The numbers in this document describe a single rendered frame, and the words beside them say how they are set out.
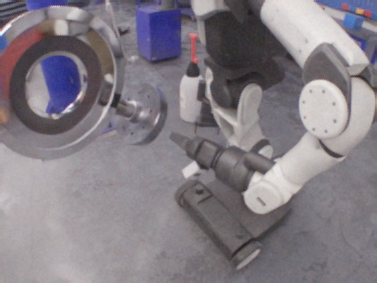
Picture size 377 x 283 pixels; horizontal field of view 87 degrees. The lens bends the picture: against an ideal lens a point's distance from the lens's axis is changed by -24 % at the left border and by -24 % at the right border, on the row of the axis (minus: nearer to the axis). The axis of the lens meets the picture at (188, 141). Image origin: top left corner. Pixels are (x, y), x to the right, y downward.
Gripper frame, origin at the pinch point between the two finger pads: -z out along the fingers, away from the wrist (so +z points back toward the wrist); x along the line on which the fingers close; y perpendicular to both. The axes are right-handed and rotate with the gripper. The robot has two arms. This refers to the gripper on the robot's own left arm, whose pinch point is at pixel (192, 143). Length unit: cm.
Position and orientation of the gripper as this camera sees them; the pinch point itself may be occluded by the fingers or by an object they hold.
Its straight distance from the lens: 64.9
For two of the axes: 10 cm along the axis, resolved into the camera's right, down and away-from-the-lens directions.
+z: 7.1, 3.9, -5.9
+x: -5.7, -1.9, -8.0
